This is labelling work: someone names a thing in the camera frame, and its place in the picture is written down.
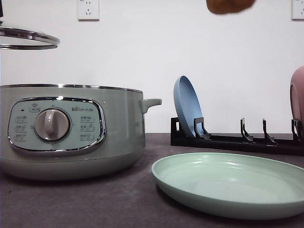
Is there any white wall socket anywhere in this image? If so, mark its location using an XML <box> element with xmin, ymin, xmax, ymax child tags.
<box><xmin>289</xmin><ymin>0</ymin><xmax>304</xmax><ymax>23</ymax></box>
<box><xmin>78</xmin><ymin>0</ymin><xmax>100</xmax><ymax>21</ymax></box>

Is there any black plate rack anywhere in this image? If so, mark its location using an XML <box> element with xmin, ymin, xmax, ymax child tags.
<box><xmin>171</xmin><ymin>117</ymin><xmax>304</xmax><ymax>155</ymax></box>

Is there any green electric steamer pot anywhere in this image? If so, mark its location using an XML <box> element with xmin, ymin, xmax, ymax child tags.
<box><xmin>0</xmin><ymin>84</ymin><xmax>162</xmax><ymax>180</ymax></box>

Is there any blue plate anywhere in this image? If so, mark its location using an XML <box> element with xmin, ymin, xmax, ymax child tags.
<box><xmin>173</xmin><ymin>76</ymin><xmax>203</xmax><ymax>136</ymax></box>

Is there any green plate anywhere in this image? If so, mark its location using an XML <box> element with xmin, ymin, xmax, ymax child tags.
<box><xmin>152</xmin><ymin>152</ymin><xmax>304</xmax><ymax>220</ymax></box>

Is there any grey table mat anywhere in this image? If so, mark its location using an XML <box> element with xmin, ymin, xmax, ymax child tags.
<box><xmin>0</xmin><ymin>133</ymin><xmax>304</xmax><ymax>228</ymax></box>

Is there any pink plate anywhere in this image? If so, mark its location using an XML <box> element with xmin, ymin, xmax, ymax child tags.
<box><xmin>290</xmin><ymin>65</ymin><xmax>304</xmax><ymax>139</ymax></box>

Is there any glass steamer lid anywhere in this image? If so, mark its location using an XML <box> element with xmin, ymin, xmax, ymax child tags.
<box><xmin>0</xmin><ymin>26</ymin><xmax>60</xmax><ymax>50</ymax></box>

